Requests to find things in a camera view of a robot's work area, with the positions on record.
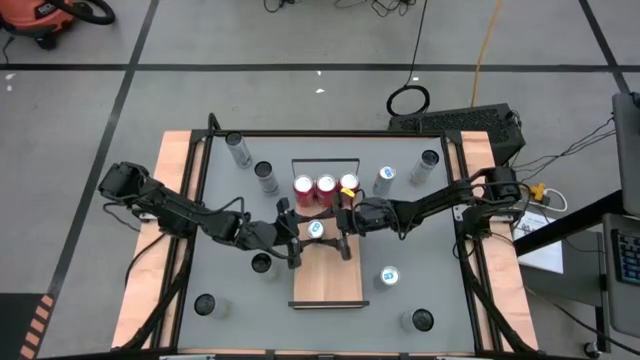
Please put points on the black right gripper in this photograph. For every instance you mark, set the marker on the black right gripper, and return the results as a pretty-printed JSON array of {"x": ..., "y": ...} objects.
[{"x": 372, "y": 217}]

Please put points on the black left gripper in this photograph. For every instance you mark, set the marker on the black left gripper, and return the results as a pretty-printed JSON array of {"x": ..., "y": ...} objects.
[{"x": 270, "y": 235}]

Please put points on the silver blue Red Bull can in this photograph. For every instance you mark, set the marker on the silver blue Red Bull can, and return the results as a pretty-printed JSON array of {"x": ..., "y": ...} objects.
[
  {"x": 315, "y": 229},
  {"x": 386, "y": 174},
  {"x": 389, "y": 276}
]

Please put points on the white Celsius can orange print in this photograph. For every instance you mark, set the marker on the white Celsius can orange print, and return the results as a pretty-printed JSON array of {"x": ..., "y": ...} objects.
[
  {"x": 425, "y": 164},
  {"x": 205, "y": 305},
  {"x": 262, "y": 264}
]

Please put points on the red Fanta soda can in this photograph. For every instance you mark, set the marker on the red Fanta soda can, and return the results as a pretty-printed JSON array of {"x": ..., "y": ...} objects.
[
  {"x": 303, "y": 186},
  {"x": 326, "y": 185},
  {"x": 349, "y": 181}
]

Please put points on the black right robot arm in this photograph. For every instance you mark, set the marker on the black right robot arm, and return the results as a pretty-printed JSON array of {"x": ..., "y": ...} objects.
[{"x": 440, "y": 200}]

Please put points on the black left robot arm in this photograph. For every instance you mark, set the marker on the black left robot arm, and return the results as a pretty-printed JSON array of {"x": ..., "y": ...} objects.
[{"x": 165, "y": 207}]

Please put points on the yellow tag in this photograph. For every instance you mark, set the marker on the yellow tag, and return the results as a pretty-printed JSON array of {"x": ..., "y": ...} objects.
[{"x": 347, "y": 191}]

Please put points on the white Celsius can blue print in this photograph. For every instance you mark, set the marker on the white Celsius can blue print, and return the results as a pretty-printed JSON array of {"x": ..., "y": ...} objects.
[
  {"x": 265, "y": 172},
  {"x": 240, "y": 152}
]

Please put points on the tall white Celsius can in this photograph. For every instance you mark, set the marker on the tall white Celsius can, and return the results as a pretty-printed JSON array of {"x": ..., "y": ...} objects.
[{"x": 422, "y": 320}]

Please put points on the black computer case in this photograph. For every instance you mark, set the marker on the black computer case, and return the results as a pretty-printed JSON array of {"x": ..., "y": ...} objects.
[{"x": 450, "y": 122}]

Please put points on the yellow plug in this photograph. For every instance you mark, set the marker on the yellow plug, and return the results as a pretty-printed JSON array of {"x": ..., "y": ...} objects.
[{"x": 539, "y": 191}]

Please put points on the white paper sheet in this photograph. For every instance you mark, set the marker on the white paper sheet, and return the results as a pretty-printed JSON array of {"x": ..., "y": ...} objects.
[{"x": 545, "y": 257}]

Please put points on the black desk bar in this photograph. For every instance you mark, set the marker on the black desk bar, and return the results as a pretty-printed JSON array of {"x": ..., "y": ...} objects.
[{"x": 565, "y": 226}]

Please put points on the black keyboard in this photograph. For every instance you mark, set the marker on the black keyboard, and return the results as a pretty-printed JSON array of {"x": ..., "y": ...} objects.
[{"x": 629, "y": 257}]

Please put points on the grey keyboard tray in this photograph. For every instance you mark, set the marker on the grey keyboard tray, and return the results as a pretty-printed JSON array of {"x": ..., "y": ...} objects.
[{"x": 620, "y": 310}]

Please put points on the grey monitor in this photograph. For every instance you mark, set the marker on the grey monitor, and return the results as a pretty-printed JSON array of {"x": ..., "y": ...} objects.
[{"x": 629, "y": 150}]

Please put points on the orange shop vacuum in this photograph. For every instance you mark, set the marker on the orange shop vacuum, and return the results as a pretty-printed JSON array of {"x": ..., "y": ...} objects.
[{"x": 35, "y": 15}]

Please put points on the black aluminium table frame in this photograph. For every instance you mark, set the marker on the black aluminium table frame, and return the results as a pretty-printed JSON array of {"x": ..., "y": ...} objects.
[{"x": 325, "y": 133}]

